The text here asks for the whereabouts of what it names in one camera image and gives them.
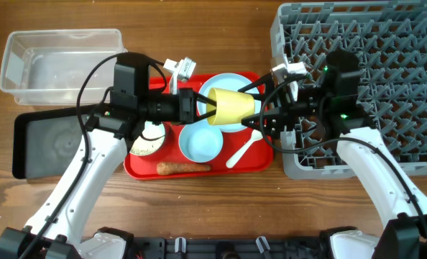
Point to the clear plastic bin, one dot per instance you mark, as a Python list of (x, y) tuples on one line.
[(48, 67)]

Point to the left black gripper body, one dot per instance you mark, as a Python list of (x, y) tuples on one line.
[(184, 109)]

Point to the yellow plastic cup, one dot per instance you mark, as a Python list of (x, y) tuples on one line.
[(230, 108)]

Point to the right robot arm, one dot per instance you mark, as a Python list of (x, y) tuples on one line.
[(401, 205)]

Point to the white plastic spoon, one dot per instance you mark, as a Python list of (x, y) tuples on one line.
[(256, 135)]

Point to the light blue small bowl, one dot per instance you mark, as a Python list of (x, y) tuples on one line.
[(200, 142)]

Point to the light blue plate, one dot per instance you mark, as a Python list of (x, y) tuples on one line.
[(228, 81)]

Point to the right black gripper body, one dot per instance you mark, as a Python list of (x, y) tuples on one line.
[(310, 99)]

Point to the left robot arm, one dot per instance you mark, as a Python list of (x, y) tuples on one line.
[(55, 231)]

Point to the orange carrot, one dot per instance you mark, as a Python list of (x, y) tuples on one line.
[(167, 168)]

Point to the green bowl with rice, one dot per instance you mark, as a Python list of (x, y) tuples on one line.
[(150, 141)]

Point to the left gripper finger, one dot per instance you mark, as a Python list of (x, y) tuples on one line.
[(203, 99), (205, 116)]

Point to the red serving tray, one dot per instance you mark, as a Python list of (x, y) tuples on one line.
[(257, 158)]

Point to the black plastic tray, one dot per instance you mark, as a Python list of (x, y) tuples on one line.
[(45, 142)]

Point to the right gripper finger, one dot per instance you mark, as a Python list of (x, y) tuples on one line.
[(265, 80), (270, 122)]

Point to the grey dishwasher rack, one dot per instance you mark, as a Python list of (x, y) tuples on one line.
[(389, 39)]

